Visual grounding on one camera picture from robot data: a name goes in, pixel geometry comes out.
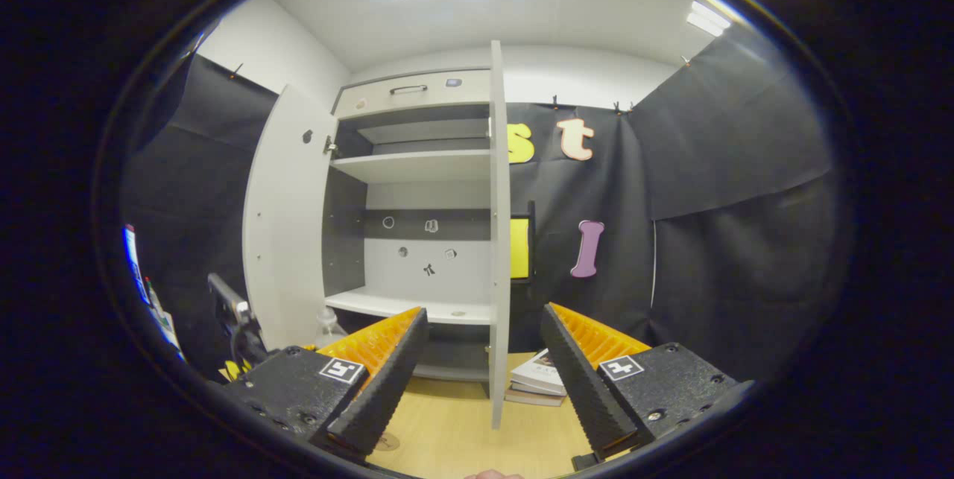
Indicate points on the grey cabinet door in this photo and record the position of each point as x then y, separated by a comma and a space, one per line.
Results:
499, 240
287, 226

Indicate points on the thin brown book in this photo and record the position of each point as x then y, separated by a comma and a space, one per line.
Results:
529, 397

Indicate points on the white book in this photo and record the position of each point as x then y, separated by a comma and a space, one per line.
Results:
540, 375

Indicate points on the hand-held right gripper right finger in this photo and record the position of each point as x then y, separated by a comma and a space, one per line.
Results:
581, 382

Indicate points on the small ceiling light panel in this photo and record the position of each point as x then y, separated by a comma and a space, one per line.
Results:
708, 18

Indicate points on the round wooden coaster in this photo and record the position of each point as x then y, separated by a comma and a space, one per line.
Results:
387, 443

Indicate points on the grey cabinet drawer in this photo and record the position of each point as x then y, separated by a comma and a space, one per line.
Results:
417, 99

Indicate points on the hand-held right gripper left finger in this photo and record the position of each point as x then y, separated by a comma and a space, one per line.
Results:
387, 382

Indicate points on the black backdrop cloth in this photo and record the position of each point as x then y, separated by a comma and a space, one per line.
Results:
730, 240

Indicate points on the white blue panel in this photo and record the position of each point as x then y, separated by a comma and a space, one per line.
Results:
153, 300

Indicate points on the grey open cabinet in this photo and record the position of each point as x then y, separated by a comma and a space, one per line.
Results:
417, 166

